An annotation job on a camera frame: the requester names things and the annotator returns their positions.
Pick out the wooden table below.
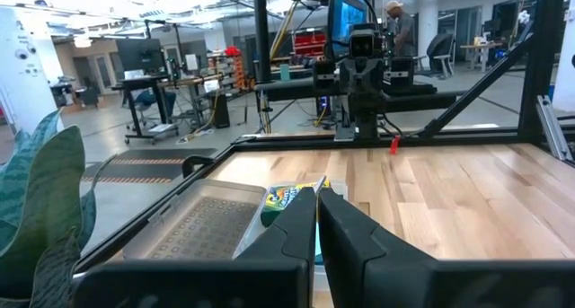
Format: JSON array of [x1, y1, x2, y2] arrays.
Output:
[[458, 37, 505, 72]]

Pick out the person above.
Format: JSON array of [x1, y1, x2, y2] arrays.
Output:
[[385, 0, 418, 58]]

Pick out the black rolling desk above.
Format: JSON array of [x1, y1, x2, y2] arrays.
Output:
[[110, 72, 226, 146]]

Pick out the blue lit screen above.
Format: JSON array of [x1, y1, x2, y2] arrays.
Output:
[[327, 0, 374, 61]]

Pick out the red stacked bins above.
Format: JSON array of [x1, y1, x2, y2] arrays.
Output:
[[223, 45, 247, 90]]

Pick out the snake plant in white pot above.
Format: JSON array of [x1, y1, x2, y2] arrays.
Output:
[[0, 109, 99, 308]]

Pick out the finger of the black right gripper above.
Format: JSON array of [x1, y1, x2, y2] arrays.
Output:
[[361, 59, 377, 95], [348, 59, 364, 95]]

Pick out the red storage shelf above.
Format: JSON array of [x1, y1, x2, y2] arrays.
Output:
[[290, 28, 328, 58]]

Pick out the white pillar with devices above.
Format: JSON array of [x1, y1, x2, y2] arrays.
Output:
[[0, 5, 60, 136]]

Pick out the black computer monitor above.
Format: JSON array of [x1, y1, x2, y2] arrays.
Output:
[[115, 37, 166, 75]]

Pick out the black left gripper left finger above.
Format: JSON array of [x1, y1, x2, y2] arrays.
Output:
[[71, 186, 318, 308]]

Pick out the dark side table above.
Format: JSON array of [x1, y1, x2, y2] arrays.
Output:
[[252, 76, 467, 115]]

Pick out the clear plastic pencil case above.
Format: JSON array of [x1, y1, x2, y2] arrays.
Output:
[[121, 177, 350, 282]]

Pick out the black frame clamp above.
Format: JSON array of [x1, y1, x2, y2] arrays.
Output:
[[181, 154, 218, 180]]

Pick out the silver aluminium extrusion bar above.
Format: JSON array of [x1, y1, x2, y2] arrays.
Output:
[[535, 93, 575, 163]]

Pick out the black metal table frame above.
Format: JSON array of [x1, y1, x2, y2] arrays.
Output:
[[71, 0, 575, 276]]

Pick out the green yellow crayon box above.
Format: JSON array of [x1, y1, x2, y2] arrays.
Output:
[[259, 178, 332, 229]]

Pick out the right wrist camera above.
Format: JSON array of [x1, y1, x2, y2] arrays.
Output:
[[348, 22, 377, 59]]

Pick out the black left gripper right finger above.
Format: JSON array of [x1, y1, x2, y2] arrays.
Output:
[[317, 189, 575, 308]]

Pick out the dark mat with orange stripes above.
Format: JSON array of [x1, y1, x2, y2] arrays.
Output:
[[79, 146, 220, 187]]

